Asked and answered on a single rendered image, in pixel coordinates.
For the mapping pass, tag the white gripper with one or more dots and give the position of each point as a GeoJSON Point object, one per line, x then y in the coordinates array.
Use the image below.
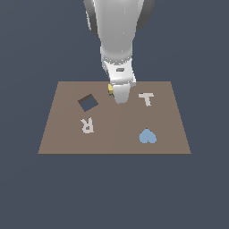
{"type": "Point", "coordinates": [119, 71]}

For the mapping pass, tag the small yellow block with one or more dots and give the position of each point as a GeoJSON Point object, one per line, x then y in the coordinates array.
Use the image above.
{"type": "Point", "coordinates": [110, 89]}

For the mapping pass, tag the brown board with slots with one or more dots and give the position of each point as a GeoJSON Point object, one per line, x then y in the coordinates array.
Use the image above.
{"type": "Point", "coordinates": [116, 134]}

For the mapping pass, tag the white letter T piece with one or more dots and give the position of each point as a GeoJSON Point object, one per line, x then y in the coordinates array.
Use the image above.
{"type": "Point", "coordinates": [147, 98]}

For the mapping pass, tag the white letter R piece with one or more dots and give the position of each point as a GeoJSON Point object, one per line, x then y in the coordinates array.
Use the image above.
{"type": "Point", "coordinates": [87, 125]}

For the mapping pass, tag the blue heart piece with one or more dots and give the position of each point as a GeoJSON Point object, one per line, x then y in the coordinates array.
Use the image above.
{"type": "Point", "coordinates": [147, 136]}

